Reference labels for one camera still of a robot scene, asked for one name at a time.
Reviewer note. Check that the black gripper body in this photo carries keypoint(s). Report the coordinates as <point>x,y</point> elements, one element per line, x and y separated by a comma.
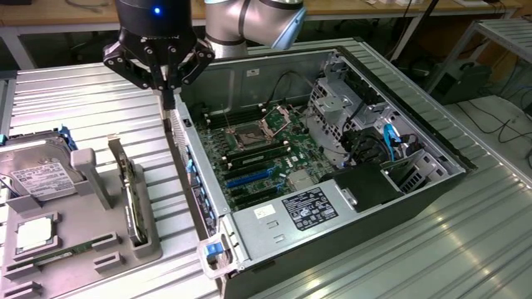
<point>157,28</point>

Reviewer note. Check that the green graphics card with bracket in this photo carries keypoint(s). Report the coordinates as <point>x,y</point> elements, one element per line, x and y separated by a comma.
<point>135,199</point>

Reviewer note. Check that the long wooden desk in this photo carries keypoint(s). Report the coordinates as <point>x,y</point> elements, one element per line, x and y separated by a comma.
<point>62,15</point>

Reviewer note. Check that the metal socket cover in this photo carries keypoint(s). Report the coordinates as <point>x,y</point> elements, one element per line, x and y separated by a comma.
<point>275,120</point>

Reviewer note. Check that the CPU socket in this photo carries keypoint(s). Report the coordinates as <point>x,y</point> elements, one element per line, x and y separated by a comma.
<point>247,137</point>

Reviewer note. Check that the RAM stick with white label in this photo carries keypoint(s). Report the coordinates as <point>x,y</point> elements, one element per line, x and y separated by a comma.
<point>258,159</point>

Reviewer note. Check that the silver disk bay cage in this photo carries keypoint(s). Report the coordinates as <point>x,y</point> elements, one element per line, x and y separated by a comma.
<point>333,106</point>

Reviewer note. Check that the green motherboard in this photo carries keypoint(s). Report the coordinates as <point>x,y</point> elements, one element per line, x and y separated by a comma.
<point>307,155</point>

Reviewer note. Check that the hard disk in blue caddy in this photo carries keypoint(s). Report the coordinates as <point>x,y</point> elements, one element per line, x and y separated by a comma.
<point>38,174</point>

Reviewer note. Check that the silver chipset heatsink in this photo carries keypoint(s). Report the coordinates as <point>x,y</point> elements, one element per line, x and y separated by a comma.
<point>302,180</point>

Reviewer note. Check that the grey parts rack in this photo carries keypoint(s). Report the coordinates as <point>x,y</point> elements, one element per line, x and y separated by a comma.
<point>79,224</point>

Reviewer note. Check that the grey power supply unit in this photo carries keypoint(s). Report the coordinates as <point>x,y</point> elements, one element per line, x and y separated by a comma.
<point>266,230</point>

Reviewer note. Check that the black fan shroud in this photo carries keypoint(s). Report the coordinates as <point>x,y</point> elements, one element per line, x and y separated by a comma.
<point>366,187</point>

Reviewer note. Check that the silver CPU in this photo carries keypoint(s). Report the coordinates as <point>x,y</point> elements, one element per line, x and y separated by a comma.
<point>35,233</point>

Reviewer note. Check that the blue case latch tab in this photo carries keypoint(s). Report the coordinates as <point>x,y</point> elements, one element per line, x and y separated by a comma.
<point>213,250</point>

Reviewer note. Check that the green RAM stick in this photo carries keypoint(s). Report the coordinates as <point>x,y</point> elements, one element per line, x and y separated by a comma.
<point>67,253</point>

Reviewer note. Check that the silver drive caddy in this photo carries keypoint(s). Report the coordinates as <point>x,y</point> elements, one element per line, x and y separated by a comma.
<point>415,177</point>

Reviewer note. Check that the black floor device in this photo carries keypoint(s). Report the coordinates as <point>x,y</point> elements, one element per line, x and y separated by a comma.
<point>466,81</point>

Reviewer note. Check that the open black PC case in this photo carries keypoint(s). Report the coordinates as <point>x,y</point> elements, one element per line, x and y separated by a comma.
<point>374,236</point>

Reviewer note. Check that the grey metal shelf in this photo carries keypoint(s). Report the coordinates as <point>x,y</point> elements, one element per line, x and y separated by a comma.
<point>507,31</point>

